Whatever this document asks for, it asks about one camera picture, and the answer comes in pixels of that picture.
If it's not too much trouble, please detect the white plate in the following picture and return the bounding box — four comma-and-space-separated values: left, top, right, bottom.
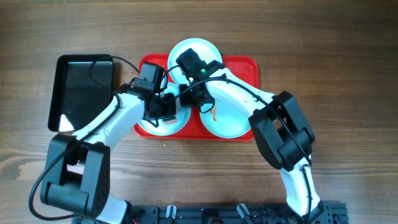
200, 100, 251, 139
138, 83, 191, 136
167, 38, 223, 85

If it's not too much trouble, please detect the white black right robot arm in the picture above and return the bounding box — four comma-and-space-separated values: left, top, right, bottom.
177, 60, 321, 223

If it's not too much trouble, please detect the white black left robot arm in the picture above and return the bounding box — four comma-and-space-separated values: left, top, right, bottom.
29, 90, 176, 223

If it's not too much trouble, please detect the red plastic tray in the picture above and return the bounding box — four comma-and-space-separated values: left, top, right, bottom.
133, 53, 259, 141

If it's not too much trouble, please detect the black rectangular water tray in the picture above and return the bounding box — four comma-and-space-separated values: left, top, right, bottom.
47, 54, 114, 132

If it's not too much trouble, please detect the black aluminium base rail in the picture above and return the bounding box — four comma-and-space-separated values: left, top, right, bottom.
72, 202, 348, 224

